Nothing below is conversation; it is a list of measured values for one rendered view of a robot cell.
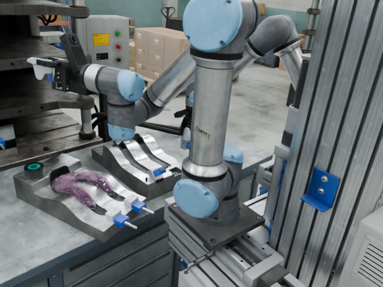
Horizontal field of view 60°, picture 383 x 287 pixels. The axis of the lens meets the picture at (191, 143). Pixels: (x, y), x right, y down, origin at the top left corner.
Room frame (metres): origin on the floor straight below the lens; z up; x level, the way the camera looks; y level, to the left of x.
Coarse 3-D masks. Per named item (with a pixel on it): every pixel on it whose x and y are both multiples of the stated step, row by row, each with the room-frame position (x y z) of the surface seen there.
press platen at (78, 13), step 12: (0, 0) 1.83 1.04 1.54; (12, 0) 1.89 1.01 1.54; (24, 0) 1.95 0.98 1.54; (36, 0) 2.02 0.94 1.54; (0, 12) 1.64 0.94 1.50; (12, 12) 1.67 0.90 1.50; (24, 12) 1.71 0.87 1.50; (36, 12) 1.75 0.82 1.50; (48, 12) 1.79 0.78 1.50; (60, 12) 1.79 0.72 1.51; (72, 12) 1.79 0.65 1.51; (84, 12) 1.81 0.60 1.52
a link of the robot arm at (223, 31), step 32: (192, 0) 0.71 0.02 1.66; (224, 0) 0.67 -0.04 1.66; (192, 32) 0.69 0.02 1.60; (224, 32) 0.66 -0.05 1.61; (224, 64) 0.69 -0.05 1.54; (224, 96) 0.71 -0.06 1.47; (192, 128) 0.72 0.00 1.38; (224, 128) 0.72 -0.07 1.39; (192, 160) 0.71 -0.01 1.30; (192, 192) 0.68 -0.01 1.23; (224, 192) 0.72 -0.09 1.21
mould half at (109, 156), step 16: (112, 144) 1.49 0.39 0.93; (128, 144) 1.51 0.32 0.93; (96, 160) 1.53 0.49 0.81; (112, 160) 1.42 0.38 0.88; (144, 160) 1.44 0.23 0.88; (176, 160) 1.46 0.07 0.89; (128, 176) 1.32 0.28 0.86; (144, 176) 1.28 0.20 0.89; (176, 176) 1.33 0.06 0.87; (144, 192) 1.23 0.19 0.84; (160, 192) 1.27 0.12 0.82
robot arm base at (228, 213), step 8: (224, 200) 0.81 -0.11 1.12; (232, 200) 0.82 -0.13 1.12; (224, 208) 0.80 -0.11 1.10; (232, 208) 0.81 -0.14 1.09; (240, 208) 0.86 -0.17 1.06; (208, 216) 0.80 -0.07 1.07; (216, 216) 0.81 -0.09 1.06; (224, 216) 0.80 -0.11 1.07; (232, 216) 0.81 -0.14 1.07; (208, 224) 0.79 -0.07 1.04; (216, 224) 0.79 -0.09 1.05; (224, 224) 0.79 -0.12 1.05; (232, 224) 0.80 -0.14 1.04
